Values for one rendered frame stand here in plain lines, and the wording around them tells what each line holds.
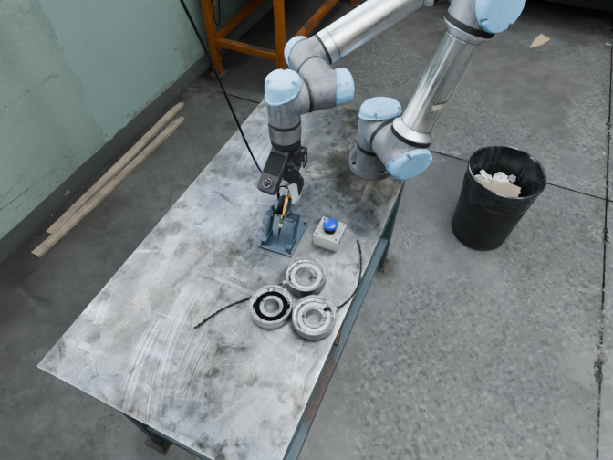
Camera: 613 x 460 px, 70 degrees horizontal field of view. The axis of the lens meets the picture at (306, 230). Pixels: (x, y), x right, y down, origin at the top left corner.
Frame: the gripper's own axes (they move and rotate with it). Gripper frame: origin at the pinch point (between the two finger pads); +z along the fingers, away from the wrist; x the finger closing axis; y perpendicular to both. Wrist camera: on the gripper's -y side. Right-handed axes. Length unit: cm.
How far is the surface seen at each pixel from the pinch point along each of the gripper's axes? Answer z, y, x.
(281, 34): 50, 166, 76
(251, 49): 65, 167, 98
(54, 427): 92, -64, 73
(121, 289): 11.9, -33.9, 32.0
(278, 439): 12, -52, -20
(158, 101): 84, 118, 143
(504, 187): 57, 89, -67
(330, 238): 7.4, -2.1, -13.8
